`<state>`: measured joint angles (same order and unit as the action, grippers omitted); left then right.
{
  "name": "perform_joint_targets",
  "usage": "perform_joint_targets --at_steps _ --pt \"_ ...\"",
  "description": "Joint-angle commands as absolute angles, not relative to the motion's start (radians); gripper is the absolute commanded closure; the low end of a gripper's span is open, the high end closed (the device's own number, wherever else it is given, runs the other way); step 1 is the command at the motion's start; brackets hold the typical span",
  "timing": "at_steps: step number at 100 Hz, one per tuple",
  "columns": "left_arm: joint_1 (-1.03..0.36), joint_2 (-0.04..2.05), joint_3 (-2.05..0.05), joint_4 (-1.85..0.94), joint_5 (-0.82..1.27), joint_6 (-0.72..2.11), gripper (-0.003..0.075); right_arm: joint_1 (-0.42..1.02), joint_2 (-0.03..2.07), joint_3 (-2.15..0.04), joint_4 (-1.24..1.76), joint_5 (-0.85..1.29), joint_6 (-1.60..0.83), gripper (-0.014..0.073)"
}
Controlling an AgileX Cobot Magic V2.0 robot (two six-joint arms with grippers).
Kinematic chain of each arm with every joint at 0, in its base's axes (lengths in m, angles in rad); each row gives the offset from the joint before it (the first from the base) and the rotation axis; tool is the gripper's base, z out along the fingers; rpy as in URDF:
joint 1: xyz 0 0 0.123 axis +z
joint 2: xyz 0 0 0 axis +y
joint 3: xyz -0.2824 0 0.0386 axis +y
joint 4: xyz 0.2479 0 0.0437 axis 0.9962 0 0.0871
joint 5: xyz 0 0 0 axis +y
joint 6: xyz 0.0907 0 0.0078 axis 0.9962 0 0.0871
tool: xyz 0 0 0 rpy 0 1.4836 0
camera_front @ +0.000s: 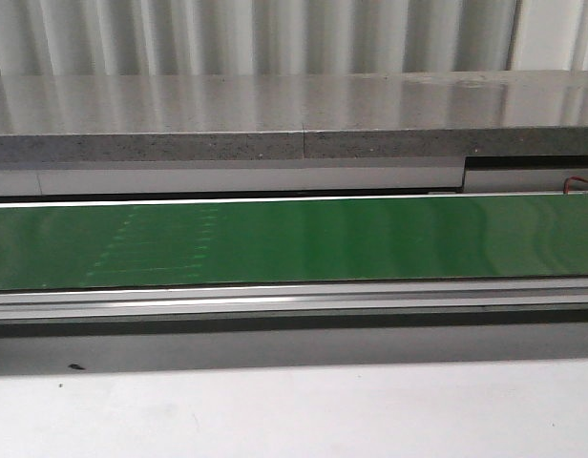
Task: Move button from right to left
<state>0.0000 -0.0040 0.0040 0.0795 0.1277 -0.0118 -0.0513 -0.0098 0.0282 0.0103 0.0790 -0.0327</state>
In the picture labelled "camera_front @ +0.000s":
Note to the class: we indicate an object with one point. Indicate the grey stone counter slab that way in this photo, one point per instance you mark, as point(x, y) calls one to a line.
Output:
point(133, 118)

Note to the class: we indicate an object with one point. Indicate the green conveyor belt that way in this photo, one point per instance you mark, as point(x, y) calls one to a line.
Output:
point(183, 243)

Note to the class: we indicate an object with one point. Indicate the aluminium conveyor frame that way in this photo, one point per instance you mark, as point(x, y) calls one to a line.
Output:
point(289, 305)

